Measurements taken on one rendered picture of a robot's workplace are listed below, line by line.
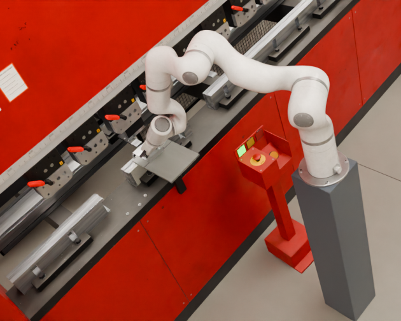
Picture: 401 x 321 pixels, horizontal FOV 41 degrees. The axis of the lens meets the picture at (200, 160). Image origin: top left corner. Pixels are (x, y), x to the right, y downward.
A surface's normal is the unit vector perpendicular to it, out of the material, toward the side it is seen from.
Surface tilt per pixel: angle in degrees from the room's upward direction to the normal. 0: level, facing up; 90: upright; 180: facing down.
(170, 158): 0
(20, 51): 90
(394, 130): 0
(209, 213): 90
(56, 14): 90
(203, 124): 0
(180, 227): 90
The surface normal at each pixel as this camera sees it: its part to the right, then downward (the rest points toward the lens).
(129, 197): -0.29, -0.68
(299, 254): 0.64, 0.39
